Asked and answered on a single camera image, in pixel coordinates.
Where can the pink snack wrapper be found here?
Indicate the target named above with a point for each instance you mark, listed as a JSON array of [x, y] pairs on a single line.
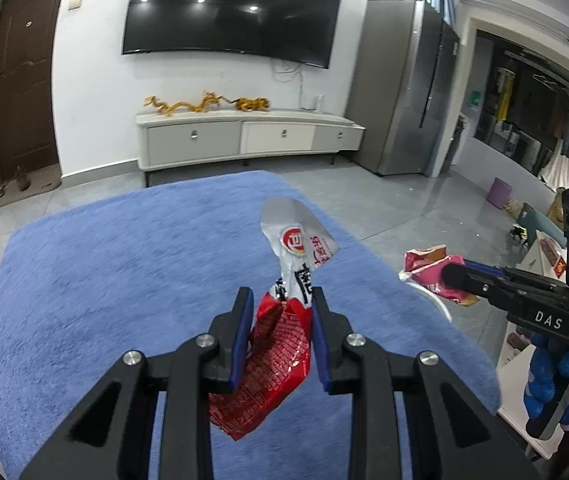
[[429, 277]]

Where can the hanging yellow garment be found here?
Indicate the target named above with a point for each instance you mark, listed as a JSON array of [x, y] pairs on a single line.
[[504, 92]]

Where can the white TV cabinet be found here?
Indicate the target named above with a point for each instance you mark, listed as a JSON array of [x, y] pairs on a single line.
[[189, 140]]

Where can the box of chocolates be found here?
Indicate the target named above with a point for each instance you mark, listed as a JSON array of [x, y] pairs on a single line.
[[547, 249]]

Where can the blue curtain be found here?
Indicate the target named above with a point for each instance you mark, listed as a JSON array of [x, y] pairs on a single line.
[[442, 5]]

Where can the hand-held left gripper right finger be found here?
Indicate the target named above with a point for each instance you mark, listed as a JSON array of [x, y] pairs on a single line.
[[318, 340]]

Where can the teal chair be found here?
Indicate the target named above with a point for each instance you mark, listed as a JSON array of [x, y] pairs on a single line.
[[537, 222]]

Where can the red and silver snack wrapper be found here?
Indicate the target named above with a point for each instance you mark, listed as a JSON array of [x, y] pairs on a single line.
[[279, 330]]

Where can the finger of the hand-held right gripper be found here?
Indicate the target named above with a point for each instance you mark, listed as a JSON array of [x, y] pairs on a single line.
[[479, 285], [494, 268]]

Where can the grey refrigerator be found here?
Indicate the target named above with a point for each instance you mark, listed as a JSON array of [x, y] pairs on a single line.
[[394, 90]]

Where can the person's right hand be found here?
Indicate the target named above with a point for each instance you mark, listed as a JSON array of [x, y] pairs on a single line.
[[544, 375]]

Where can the white coffee table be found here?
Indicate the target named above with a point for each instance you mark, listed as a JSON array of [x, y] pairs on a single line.
[[519, 400]]

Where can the golden tiger figurine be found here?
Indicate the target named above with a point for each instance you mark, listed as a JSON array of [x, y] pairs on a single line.
[[253, 104]]

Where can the brown doormat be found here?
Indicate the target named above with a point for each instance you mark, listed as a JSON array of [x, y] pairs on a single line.
[[39, 190]]

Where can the purple bucket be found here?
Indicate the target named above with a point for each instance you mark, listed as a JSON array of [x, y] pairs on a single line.
[[499, 194]]

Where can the yellow jacket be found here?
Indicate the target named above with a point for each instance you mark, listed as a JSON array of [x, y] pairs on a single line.
[[558, 207]]

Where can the white power strip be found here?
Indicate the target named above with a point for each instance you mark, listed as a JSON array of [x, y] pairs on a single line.
[[320, 102]]

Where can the small black toy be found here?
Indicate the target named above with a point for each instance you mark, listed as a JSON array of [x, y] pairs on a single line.
[[517, 234]]

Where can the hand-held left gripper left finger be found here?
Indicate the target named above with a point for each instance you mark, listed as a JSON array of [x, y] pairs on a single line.
[[242, 340]]

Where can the black flat screen TV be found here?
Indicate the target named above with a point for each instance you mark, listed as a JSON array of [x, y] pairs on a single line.
[[229, 5]]

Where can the wall light switch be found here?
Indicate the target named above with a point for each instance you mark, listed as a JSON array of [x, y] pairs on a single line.
[[75, 3]]

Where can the golden dragon figurine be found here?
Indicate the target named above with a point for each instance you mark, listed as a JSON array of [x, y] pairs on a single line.
[[184, 106]]

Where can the brown wooden door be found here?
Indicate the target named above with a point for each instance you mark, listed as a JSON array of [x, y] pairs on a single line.
[[27, 75]]

